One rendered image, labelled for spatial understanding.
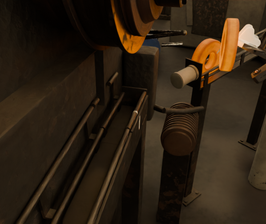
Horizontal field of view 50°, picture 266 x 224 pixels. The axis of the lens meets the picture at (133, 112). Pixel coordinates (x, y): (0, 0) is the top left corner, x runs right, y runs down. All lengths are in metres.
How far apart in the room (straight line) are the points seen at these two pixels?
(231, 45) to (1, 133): 0.64
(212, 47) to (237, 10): 2.19
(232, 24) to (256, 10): 2.39
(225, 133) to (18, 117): 1.70
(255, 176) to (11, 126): 1.37
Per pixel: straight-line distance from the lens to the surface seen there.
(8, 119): 0.43
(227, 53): 0.86
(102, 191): 0.54
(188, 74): 1.04
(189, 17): 3.39
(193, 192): 1.53
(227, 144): 1.91
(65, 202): 0.55
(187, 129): 1.02
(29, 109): 0.45
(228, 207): 1.52
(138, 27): 0.53
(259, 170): 1.59
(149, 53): 0.88
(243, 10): 3.28
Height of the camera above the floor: 1.09
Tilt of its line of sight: 31 degrees down
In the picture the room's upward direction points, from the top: 2 degrees clockwise
